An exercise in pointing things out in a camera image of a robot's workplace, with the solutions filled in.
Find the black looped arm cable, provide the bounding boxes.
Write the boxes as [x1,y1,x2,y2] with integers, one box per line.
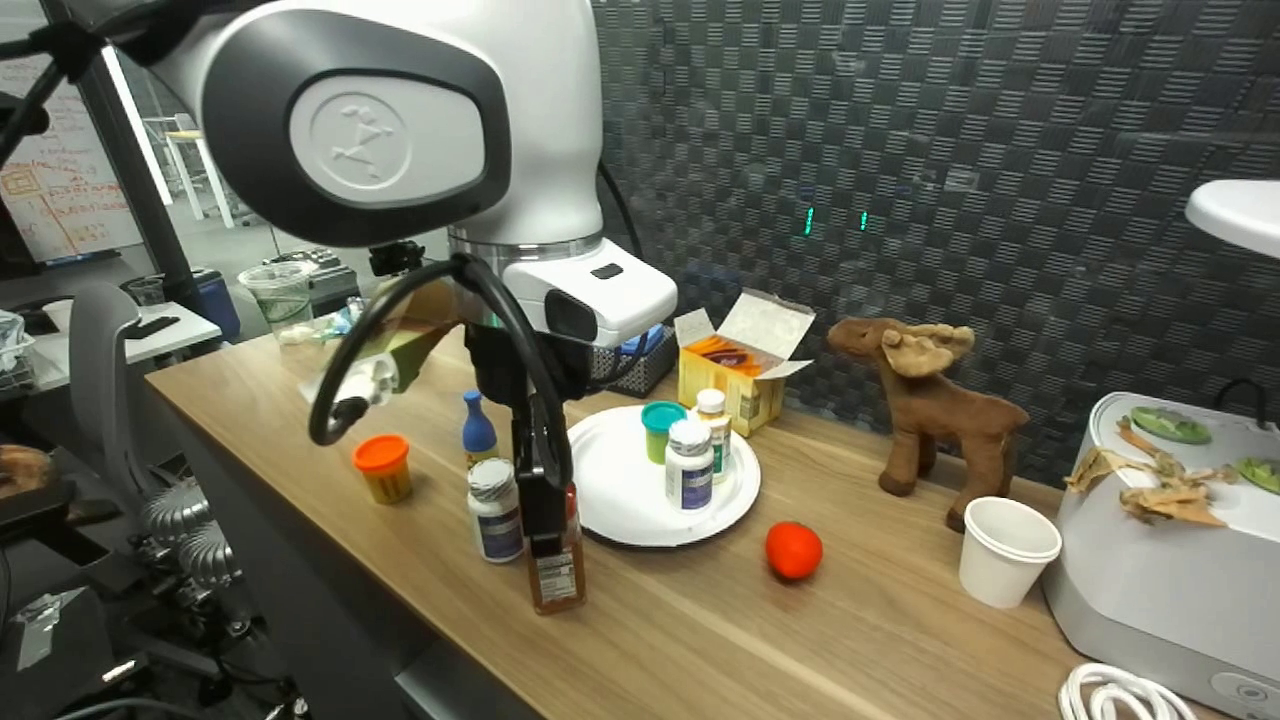
[304,252,572,493]

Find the teal plastic packet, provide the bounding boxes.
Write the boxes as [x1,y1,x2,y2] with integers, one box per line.
[277,300,373,347]

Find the orange toy tomato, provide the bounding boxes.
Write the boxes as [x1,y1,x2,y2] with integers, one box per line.
[759,517,828,590]

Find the yellow tub orange lid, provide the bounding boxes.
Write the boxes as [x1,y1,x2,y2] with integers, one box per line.
[348,434,418,510]

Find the white container with leaves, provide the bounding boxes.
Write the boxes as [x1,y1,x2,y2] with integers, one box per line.
[1042,388,1280,720]

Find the white raised platform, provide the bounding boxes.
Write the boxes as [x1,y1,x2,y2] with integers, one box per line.
[1184,177,1280,263]

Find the brown plush moose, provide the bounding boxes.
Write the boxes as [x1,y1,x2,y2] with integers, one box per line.
[825,311,1036,535]

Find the white bucket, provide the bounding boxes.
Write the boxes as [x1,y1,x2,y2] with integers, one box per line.
[236,258,323,331]

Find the yellow open carton box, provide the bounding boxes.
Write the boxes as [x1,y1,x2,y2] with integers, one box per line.
[671,287,822,440]

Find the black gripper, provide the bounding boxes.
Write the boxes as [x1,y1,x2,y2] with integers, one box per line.
[461,317,598,557]

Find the white paper cup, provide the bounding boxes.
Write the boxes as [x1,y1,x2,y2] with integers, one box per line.
[956,493,1070,616]

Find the white coiled cable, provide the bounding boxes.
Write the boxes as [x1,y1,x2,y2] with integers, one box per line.
[1056,662,1195,720]

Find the green tub teal lid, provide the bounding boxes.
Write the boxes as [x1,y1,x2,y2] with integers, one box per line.
[637,397,690,470]

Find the black stand device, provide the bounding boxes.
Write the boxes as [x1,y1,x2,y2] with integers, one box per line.
[364,238,432,281]

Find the blue bottle colourful label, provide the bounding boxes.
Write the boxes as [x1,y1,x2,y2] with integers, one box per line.
[455,388,504,470]

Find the white paper plate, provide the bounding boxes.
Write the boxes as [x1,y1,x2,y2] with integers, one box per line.
[558,406,764,553]

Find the spice jar red lid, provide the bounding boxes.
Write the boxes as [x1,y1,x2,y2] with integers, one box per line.
[526,525,593,620]

